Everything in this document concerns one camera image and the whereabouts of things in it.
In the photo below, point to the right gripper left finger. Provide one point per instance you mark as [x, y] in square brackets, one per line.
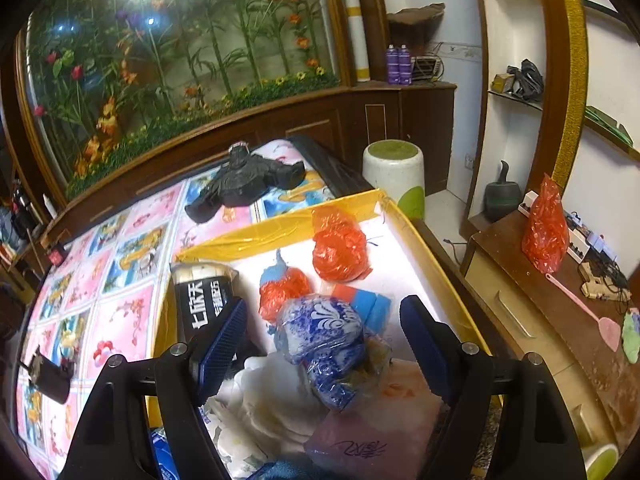
[112, 439]

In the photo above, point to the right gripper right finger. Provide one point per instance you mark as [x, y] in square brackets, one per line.
[534, 437]

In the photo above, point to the lemon print tissue pack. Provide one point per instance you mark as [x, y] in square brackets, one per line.
[237, 449]

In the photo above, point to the pink tissue pack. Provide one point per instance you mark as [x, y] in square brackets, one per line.
[381, 436]

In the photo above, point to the white cloth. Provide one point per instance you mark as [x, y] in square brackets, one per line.
[274, 402]

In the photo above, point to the blue fluffy cloth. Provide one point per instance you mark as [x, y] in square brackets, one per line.
[290, 470]

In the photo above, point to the black snack packet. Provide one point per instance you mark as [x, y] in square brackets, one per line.
[202, 289]

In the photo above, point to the red blue sponge pack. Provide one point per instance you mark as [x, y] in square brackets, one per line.
[365, 302]

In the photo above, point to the blue knitted item red bag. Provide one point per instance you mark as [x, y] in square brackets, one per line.
[278, 284]

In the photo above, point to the blue white patterned bag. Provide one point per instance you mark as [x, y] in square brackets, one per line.
[341, 356]

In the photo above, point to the orange plastic bag bundle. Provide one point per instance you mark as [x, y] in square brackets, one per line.
[340, 252]

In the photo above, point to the black cylinder stand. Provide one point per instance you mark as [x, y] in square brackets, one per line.
[50, 379]

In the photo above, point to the pink fly swatter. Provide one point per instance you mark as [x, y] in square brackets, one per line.
[609, 330]

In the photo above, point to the wooden drawer cabinet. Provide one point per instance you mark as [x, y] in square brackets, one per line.
[599, 387]

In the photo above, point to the red plastic bag on cabinet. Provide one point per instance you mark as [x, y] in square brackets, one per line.
[545, 239]

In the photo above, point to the yellow-rimmed white foam box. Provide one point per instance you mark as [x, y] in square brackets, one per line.
[402, 264]

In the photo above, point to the black star-shaped device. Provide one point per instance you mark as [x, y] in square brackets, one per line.
[245, 178]

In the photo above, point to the white green stool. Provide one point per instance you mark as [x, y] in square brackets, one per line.
[397, 168]

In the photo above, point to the dark wooden sideboard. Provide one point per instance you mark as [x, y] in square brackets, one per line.
[343, 120]

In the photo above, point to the purple bottle right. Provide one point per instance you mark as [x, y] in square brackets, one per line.
[405, 65]

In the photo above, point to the purple bottle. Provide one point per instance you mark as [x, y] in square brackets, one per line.
[405, 65]
[392, 65]

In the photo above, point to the purple bottle left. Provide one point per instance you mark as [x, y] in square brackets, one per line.
[392, 65]

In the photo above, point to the white yellow rolled poster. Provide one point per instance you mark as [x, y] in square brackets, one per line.
[358, 37]

